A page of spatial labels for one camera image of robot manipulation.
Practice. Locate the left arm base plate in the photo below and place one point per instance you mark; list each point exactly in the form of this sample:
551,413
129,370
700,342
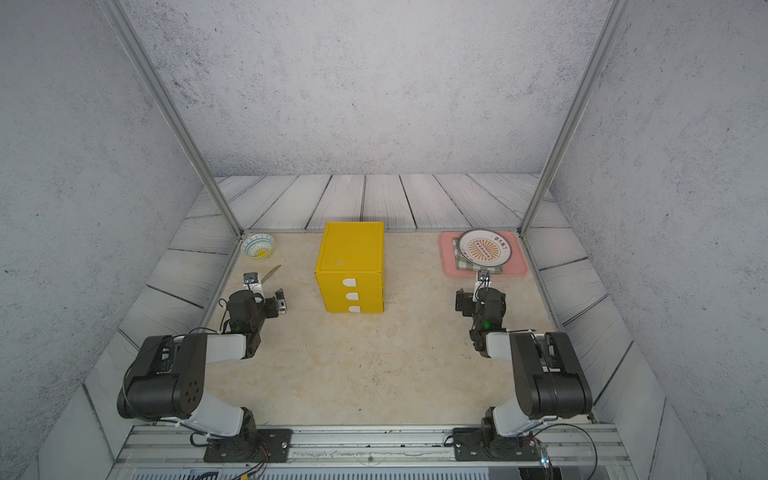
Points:
256,446

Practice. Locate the blue patterned small bowl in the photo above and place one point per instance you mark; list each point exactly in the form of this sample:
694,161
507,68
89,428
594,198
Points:
258,245

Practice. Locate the thin wooden stick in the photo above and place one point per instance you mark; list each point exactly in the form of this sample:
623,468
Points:
270,273

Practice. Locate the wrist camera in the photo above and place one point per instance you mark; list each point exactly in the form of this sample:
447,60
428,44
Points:
482,282
252,283

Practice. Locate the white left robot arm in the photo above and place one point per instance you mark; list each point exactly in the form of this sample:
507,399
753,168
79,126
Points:
166,381

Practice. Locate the left aluminium frame post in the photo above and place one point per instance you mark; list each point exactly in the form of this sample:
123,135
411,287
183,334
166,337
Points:
131,43

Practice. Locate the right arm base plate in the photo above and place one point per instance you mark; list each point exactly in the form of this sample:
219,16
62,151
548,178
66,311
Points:
478,445

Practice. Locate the yellow plastic drawer cabinet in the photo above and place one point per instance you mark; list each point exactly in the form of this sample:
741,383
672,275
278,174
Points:
350,267

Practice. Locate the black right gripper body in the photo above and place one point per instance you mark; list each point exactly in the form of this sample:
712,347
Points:
478,322

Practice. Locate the front aluminium rail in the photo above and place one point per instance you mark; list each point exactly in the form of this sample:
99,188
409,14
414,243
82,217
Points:
380,452

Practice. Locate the right aluminium frame post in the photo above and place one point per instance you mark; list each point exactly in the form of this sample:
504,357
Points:
590,78

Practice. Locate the white orange patterned plate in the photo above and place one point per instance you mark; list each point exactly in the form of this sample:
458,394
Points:
485,248

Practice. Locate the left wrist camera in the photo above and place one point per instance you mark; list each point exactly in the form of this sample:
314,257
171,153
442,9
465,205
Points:
252,283

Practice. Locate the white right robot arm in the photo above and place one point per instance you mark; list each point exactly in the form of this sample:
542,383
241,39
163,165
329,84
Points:
548,379

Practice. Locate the aluminium frame post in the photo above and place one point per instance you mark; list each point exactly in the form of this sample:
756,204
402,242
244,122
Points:
590,78
131,43

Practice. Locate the pink plastic tray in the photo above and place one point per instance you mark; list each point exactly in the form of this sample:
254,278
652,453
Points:
516,266

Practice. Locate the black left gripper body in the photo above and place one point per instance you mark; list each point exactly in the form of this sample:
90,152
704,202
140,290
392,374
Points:
267,310

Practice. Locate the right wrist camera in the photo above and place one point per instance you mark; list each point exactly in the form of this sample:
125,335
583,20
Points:
482,282

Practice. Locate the green checkered cloth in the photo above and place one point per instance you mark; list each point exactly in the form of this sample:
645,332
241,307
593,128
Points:
463,264

